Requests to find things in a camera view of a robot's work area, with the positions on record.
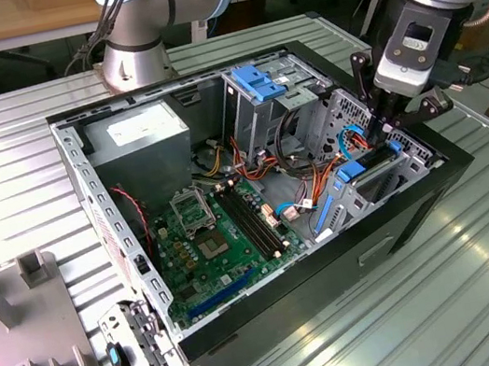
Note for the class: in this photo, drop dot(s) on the CPU socket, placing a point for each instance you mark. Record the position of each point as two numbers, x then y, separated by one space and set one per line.
213 246

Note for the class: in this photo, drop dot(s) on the green motherboard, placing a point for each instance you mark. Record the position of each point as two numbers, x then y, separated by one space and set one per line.
221 267

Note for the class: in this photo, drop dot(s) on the blue plastic drive latch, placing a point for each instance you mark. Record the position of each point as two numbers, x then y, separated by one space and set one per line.
260 85

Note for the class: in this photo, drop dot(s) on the grey power supply unit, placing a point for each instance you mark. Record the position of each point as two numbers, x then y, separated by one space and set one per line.
143 172

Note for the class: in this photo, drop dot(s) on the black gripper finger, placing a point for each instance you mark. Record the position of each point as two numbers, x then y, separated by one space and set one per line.
436 104
365 81

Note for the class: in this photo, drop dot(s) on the black open PC case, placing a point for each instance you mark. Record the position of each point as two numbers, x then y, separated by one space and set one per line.
295 307

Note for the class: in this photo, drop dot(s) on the black blue bracket latch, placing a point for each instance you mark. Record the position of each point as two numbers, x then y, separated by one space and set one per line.
114 357

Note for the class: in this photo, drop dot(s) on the grey metal drive cage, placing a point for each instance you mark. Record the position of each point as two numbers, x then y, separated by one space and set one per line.
253 124

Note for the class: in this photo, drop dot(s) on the hard disk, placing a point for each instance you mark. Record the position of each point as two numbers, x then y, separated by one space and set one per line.
351 171

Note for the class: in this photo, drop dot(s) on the blue expansion slot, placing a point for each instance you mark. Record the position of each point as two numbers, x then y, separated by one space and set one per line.
217 297

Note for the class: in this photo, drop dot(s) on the black RAM slot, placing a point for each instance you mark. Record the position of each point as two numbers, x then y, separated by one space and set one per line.
256 221
245 228

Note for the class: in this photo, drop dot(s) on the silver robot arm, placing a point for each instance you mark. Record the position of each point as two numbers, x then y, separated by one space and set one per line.
134 65

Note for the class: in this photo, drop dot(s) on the grey metal disk bay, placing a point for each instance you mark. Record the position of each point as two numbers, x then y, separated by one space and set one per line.
349 209

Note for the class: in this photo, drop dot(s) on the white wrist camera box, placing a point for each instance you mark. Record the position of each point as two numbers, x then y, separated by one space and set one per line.
401 79

